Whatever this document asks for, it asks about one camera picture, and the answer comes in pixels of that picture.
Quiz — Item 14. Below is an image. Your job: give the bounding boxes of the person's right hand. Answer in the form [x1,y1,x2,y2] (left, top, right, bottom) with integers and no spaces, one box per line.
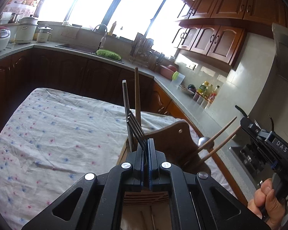
[247,178,286,229]

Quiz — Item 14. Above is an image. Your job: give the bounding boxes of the window frame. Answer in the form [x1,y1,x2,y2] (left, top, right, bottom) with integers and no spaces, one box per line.
[38,0,183,56]

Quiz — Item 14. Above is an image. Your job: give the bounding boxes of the yellow dish soap bottle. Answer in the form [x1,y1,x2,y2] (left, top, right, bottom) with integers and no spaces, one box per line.
[108,21,117,36]

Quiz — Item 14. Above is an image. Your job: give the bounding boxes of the yellow oil bottle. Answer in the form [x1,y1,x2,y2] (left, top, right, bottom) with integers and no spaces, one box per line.
[197,81,209,97]

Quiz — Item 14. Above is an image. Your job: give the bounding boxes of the white electric pot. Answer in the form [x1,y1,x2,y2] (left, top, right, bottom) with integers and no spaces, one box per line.
[15,15,38,44]

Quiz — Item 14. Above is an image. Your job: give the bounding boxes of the wooden chopstick in holder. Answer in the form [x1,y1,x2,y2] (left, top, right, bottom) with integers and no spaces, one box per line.
[197,116,237,153]
[196,126,241,167]

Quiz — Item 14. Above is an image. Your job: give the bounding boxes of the upper wooden cabinets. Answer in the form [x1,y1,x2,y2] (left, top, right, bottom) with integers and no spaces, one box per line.
[172,0,288,67]

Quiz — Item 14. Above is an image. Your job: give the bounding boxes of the dish drying rack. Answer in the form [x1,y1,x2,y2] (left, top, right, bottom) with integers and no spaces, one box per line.
[129,33,165,72]

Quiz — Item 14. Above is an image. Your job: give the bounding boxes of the pink lidded container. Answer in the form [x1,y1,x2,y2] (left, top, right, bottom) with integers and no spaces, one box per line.
[160,65,178,80]

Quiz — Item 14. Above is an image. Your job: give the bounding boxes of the metal spoon in holder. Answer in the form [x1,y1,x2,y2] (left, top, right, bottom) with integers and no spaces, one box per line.
[198,136,214,150]

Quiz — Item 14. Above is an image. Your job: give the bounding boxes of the black wok with lid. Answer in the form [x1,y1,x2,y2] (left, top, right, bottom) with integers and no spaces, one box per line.
[235,105,275,132]

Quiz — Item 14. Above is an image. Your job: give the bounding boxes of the small white cooker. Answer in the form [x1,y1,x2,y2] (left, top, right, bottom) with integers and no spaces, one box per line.
[37,25,53,43]

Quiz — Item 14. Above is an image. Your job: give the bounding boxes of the range hood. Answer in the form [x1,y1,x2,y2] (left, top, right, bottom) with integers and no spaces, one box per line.
[271,23,288,82]

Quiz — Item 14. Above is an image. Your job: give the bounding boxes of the white jug green lid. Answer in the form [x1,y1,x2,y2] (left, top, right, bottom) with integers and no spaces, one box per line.
[172,71,185,86]

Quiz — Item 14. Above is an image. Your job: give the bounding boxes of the plate on counter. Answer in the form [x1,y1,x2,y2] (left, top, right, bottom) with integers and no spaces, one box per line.
[178,84,194,97]

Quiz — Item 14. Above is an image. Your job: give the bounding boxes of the white floral tablecloth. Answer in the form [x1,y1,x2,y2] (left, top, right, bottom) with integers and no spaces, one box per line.
[0,87,236,230]

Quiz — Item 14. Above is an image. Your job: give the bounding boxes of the wooden utensil holder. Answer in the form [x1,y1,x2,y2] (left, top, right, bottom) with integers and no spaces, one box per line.
[117,120,212,205]

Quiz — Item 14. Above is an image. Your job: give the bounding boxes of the kitchen faucet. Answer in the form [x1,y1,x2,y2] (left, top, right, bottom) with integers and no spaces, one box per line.
[93,24,108,49]

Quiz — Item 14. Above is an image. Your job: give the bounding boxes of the metal fork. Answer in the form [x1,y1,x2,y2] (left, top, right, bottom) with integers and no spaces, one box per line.
[127,110,148,162]

